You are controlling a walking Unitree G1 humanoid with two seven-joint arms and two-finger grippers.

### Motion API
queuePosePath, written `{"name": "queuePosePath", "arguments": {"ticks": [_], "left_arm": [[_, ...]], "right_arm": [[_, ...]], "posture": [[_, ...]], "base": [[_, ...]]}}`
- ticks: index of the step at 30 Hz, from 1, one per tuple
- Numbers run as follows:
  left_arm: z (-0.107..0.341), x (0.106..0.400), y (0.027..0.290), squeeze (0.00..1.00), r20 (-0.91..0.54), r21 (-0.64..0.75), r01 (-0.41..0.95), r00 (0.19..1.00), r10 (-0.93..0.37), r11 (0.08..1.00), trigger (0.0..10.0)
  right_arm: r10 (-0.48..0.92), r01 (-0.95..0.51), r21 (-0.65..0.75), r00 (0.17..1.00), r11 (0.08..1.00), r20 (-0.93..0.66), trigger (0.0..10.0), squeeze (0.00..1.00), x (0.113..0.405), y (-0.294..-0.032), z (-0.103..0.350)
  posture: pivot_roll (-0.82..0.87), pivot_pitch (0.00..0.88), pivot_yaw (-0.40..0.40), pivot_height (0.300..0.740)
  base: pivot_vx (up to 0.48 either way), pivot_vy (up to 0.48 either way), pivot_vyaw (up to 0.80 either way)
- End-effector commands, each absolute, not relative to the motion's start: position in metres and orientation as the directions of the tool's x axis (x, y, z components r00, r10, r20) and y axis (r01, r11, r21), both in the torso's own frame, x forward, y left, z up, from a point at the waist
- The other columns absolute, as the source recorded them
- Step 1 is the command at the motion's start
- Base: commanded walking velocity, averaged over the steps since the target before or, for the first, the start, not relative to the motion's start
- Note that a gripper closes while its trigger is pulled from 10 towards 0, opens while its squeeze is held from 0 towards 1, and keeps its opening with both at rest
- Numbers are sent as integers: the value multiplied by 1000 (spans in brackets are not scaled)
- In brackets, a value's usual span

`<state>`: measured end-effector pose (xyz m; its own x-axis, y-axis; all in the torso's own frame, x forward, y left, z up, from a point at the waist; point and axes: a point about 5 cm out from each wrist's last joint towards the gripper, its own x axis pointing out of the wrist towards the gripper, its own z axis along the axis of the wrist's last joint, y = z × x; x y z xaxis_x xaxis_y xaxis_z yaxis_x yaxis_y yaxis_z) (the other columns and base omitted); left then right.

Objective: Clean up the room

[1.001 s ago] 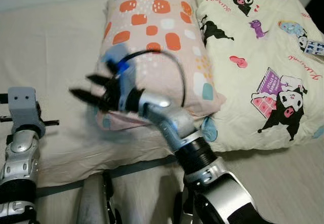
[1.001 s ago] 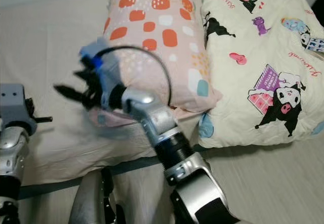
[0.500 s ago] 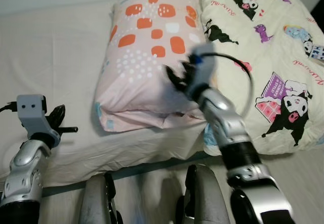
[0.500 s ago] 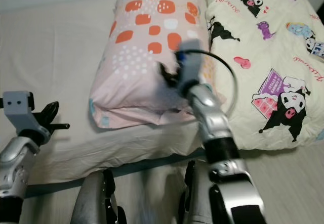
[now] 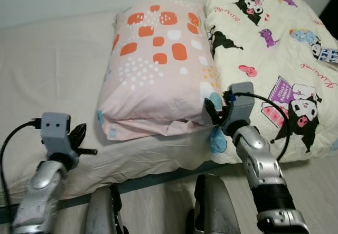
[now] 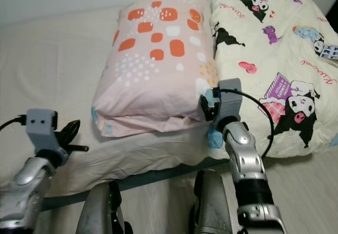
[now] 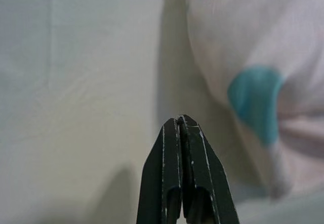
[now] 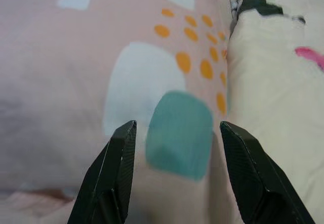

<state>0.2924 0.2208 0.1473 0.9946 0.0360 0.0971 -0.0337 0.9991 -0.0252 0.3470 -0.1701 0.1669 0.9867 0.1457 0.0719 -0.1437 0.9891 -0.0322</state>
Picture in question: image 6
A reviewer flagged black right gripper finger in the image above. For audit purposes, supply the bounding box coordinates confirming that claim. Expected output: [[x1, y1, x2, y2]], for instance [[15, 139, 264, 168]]
[[201, 95, 215, 121]]

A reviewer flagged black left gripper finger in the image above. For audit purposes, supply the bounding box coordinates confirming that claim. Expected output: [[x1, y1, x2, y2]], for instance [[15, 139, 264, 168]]
[[61, 120, 81, 144]]

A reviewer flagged pink pillow with orange patches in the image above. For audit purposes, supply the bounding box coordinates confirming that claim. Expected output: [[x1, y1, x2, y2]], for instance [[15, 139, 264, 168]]
[[91, 1, 220, 138]]

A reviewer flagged beige sheeted mattress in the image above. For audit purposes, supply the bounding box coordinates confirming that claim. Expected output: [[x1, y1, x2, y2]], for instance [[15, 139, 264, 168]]
[[0, 4, 217, 198]]

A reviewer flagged grey robot right leg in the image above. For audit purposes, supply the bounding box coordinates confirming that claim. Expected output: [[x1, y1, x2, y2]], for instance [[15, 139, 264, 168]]
[[190, 170, 236, 234]]

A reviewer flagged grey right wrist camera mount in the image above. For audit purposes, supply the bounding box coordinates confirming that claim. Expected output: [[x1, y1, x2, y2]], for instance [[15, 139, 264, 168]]
[[214, 78, 242, 124]]

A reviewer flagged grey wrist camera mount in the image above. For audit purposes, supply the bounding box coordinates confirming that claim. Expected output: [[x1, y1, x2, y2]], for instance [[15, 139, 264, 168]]
[[214, 78, 242, 124], [28, 109, 59, 153]]

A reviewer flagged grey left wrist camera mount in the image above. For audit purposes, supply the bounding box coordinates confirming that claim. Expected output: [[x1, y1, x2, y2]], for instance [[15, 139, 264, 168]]
[[28, 109, 59, 153]]

